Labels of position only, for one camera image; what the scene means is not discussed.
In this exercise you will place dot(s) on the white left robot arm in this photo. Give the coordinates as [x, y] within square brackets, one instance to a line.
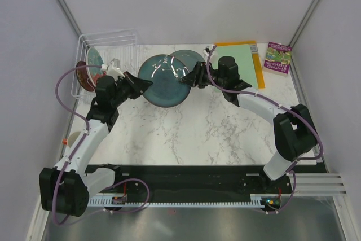
[66, 188]

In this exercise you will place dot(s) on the green folder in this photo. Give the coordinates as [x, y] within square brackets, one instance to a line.
[243, 55]

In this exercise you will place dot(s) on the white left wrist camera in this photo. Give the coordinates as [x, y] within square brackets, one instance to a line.
[112, 70]

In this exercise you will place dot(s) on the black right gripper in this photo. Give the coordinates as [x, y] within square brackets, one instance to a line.
[196, 78]

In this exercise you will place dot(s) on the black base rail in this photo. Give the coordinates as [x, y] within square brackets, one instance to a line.
[195, 182]

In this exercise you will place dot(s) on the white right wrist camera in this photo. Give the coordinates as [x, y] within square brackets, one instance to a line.
[207, 50]

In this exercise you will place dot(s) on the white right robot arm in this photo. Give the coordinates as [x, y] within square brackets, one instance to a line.
[294, 130]

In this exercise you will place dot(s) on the white wire dish rack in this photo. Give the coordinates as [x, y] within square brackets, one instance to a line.
[117, 47]

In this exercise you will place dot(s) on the white cable duct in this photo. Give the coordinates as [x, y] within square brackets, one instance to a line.
[118, 201]

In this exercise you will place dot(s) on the purple children's book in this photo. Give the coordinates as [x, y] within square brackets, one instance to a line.
[278, 58]

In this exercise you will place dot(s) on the pink rimmed teal plate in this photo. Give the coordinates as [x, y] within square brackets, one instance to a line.
[94, 61]

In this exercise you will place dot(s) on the blue floral plate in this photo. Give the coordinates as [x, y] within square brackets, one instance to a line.
[165, 72]

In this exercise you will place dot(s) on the grey plate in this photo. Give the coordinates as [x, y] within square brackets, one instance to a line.
[188, 57]

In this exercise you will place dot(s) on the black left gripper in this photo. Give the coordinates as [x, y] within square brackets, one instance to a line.
[138, 86]

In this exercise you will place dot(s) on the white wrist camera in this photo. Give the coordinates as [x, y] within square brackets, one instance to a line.
[207, 50]
[112, 70]

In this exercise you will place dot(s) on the dark red patterned plate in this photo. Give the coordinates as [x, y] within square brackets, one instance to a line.
[83, 78]

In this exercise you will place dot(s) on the orange folder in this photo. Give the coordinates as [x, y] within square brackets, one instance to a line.
[256, 61]

